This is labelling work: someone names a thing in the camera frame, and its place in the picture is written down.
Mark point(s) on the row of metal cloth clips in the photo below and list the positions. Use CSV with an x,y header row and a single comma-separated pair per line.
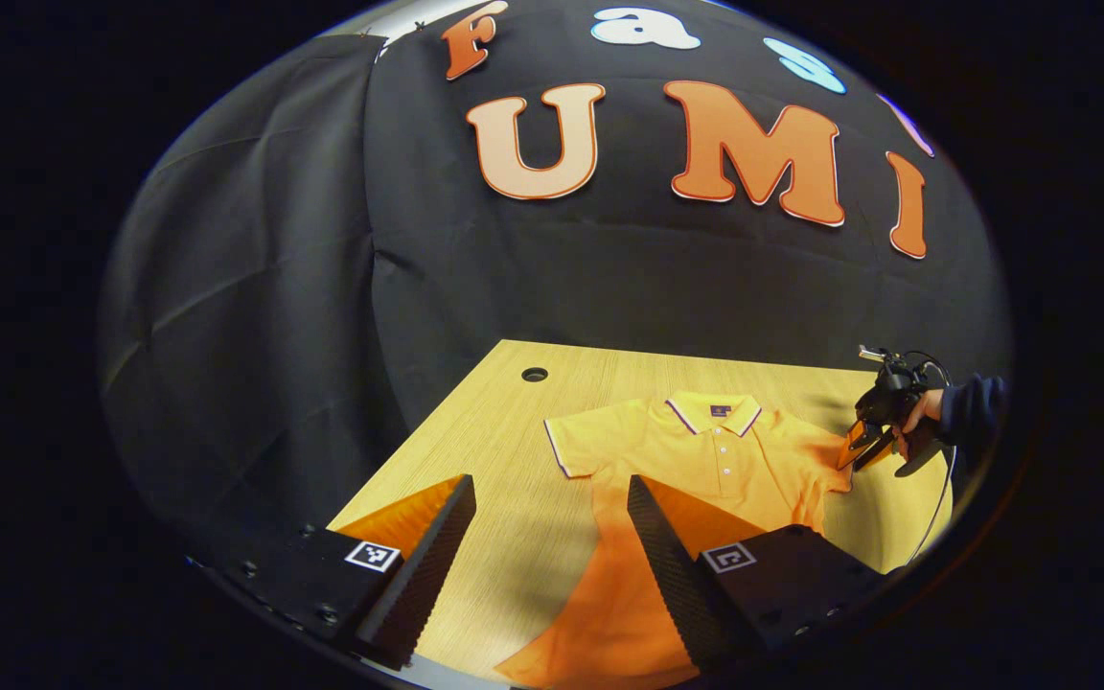
x,y
418,25

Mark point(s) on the orange T-shirt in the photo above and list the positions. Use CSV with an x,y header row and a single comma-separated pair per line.
x,y
734,460

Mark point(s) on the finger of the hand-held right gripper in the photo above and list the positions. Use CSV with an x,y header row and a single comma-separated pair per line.
x,y
852,443
878,448

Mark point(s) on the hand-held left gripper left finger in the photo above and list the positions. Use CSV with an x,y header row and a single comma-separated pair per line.
x,y
427,565

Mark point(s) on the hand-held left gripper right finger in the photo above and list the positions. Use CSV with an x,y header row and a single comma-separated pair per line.
x,y
667,565

